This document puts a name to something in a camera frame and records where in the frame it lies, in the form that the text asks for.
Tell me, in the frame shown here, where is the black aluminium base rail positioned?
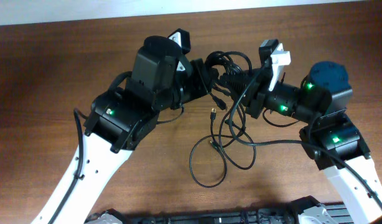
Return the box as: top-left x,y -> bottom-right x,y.
85,195 -> 353,224

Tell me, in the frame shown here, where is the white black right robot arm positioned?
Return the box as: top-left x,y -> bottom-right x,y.
220,62 -> 382,223

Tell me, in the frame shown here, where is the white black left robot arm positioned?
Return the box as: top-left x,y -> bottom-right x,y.
35,36 -> 218,223

